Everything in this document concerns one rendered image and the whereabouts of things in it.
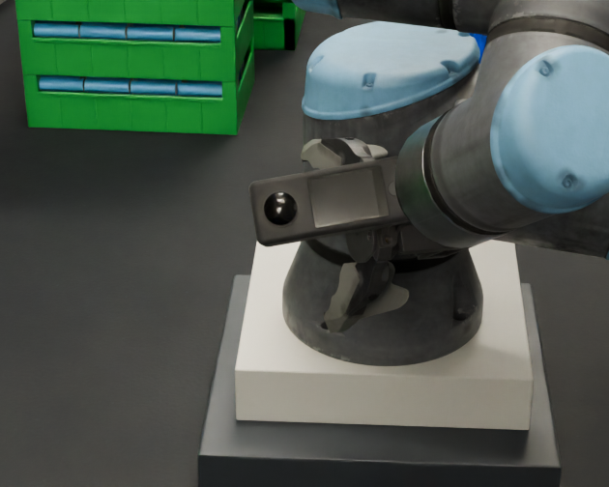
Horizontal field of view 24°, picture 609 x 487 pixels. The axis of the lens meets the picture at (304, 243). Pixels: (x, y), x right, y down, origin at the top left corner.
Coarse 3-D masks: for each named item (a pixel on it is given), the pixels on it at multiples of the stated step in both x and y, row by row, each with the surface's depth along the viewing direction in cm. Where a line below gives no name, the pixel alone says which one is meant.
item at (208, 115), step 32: (32, 96) 198; (64, 96) 197; (96, 96) 196; (128, 96) 196; (160, 96) 196; (224, 96) 195; (64, 128) 199; (96, 128) 199; (128, 128) 199; (160, 128) 198; (192, 128) 198; (224, 128) 197
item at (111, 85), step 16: (48, 80) 197; (64, 80) 197; (80, 80) 197; (96, 80) 197; (112, 80) 197; (128, 80) 197; (144, 80) 198; (160, 80) 198; (176, 80) 197; (192, 80) 197; (192, 96) 197; (208, 96) 196
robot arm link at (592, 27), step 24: (456, 0) 89; (480, 0) 88; (504, 0) 87; (528, 0) 85; (552, 0) 85; (576, 0) 84; (600, 0) 85; (456, 24) 91; (480, 24) 90; (504, 24) 86; (528, 24) 85; (552, 24) 84; (576, 24) 84; (600, 24) 84
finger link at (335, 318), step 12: (348, 264) 107; (348, 276) 107; (348, 288) 107; (396, 288) 109; (336, 300) 109; (348, 300) 107; (384, 300) 110; (396, 300) 110; (324, 312) 111; (336, 312) 109; (372, 312) 110; (336, 324) 110; (348, 324) 110
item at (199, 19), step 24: (24, 0) 191; (48, 0) 190; (72, 0) 190; (96, 0) 190; (120, 0) 190; (144, 0) 189; (168, 0) 189; (192, 0) 189; (216, 0) 188; (240, 0) 194; (168, 24) 191; (192, 24) 190; (216, 24) 190
